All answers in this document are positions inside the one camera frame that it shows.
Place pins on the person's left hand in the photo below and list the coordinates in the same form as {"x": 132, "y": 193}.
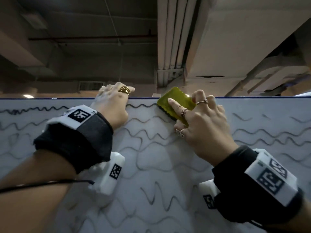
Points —
{"x": 111, "y": 106}

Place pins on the person's right hand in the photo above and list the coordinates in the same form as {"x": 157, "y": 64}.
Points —
{"x": 206, "y": 131}

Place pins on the yellow and black whiteboard eraser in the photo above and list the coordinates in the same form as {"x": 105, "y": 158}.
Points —
{"x": 175, "y": 99}

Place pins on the large scribbled whiteboard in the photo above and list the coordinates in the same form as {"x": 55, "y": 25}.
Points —
{"x": 155, "y": 167}

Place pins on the person's left forearm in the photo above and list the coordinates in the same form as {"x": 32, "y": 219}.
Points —
{"x": 31, "y": 203}

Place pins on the ceiling air vent grille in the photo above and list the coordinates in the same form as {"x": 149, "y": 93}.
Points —
{"x": 91, "y": 85}

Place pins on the black wristband with marker tag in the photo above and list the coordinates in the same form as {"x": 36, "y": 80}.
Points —
{"x": 243, "y": 191}
{"x": 80, "y": 140}

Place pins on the dark red ceiling pipe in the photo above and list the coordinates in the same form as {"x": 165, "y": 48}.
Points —
{"x": 92, "y": 38}

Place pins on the white cylinder pendant lamp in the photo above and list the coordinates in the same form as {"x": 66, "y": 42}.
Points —
{"x": 28, "y": 96}

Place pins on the white ceiling pipe bundle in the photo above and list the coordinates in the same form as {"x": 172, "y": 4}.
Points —
{"x": 173, "y": 33}

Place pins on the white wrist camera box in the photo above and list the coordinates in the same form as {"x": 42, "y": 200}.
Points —
{"x": 107, "y": 177}
{"x": 207, "y": 191}

